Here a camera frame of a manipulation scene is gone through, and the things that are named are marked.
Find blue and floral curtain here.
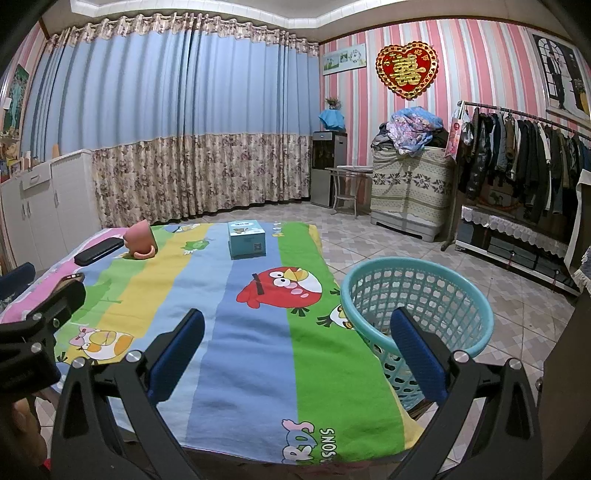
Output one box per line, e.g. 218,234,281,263
18,14,321,229

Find dark wooden door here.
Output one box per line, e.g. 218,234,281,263
538,295,591,480

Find clothes rack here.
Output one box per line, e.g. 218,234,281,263
441,100,591,296

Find red heart wall decoration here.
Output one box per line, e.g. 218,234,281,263
375,43,438,100

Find white cabinet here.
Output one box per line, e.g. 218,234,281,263
0,148,102,273

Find cream fringed cloth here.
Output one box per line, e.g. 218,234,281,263
566,170,591,296

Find landscape wall picture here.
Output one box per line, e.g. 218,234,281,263
322,44,367,76

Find person's left hand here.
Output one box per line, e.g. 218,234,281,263
9,394,49,467

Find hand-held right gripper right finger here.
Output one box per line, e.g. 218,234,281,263
390,307,543,480

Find teal plastic basket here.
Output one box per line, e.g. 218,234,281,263
340,257,495,411

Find blue and white box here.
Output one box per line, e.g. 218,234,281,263
227,220,267,260

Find blue cover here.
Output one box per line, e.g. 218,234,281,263
320,109,347,132

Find cabinet under patterned cloth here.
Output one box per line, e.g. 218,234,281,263
370,147,455,243

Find small side table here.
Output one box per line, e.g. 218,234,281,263
325,165,374,217

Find row of hanging clothes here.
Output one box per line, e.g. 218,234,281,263
462,108,591,217

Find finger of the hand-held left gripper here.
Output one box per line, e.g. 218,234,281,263
0,262,36,301
25,279,87,333

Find black and white wall poster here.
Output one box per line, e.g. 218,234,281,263
531,32,591,123

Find pile of clothes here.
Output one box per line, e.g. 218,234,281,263
373,106,451,155

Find pink hanging bag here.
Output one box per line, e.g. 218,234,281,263
444,108,472,160

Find green wall poster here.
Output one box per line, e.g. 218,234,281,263
2,62,31,134

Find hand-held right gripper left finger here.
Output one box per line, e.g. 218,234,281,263
50,308,218,480

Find black case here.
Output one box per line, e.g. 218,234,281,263
74,237,125,267

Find pink cup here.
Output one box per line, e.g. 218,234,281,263
122,220,158,260

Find white lace cloth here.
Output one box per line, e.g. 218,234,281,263
461,205,570,259

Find grey water dispenser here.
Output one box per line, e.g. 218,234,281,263
310,130,348,208

